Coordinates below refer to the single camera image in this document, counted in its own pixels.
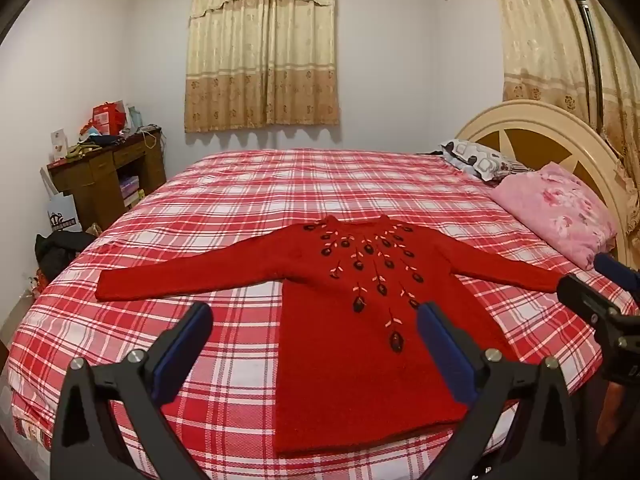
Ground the white grey patterned pillow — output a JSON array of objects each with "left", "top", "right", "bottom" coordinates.
[{"left": 440, "top": 140, "right": 532, "bottom": 184}]

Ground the white paper bag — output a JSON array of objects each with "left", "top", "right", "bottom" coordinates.
[{"left": 40, "top": 166, "right": 84, "bottom": 235}]

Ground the red gift box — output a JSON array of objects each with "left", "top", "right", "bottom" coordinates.
[{"left": 91, "top": 101, "right": 126, "bottom": 137}]

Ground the white card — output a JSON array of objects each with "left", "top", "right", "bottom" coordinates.
[{"left": 50, "top": 129, "right": 69, "bottom": 162}]

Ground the brown wooden desk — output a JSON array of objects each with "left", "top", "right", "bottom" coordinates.
[{"left": 47, "top": 127, "right": 167, "bottom": 234}]

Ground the long beige floral curtain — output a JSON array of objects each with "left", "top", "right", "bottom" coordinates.
[{"left": 487, "top": 0, "right": 640, "bottom": 223}]

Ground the black bag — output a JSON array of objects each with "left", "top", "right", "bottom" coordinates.
[{"left": 34, "top": 232, "right": 97, "bottom": 281}]

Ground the pink floral pillow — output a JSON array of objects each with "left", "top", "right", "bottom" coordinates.
[{"left": 489, "top": 161, "right": 619, "bottom": 272}]

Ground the red embroidered knit sweater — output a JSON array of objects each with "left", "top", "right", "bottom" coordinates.
[{"left": 95, "top": 214, "right": 576, "bottom": 459}]

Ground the cream wooden headboard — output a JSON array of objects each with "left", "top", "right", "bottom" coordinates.
[{"left": 456, "top": 100, "right": 637, "bottom": 272}]

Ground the bed with red plaid sheet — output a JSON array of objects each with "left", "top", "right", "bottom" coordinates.
[{"left": 0, "top": 147, "right": 640, "bottom": 480}]

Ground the beige window curtain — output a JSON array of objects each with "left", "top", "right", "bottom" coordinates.
[{"left": 183, "top": 0, "right": 342, "bottom": 134}]

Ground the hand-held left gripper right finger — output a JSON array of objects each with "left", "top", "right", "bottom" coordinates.
[{"left": 417, "top": 301, "right": 584, "bottom": 480}]

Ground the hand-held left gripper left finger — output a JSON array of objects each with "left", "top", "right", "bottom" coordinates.
[{"left": 50, "top": 302, "right": 216, "bottom": 480}]

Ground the stack of books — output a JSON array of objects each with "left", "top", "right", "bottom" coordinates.
[{"left": 119, "top": 175, "right": 147, "bottom": 209}]

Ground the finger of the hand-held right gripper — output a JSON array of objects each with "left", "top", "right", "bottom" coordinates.
[
  {"left": 593, "top": 252, "right": 640, "bottom": 289},
  {"left": 556, "top": 274, "right": 632, "bottom": 335}
]

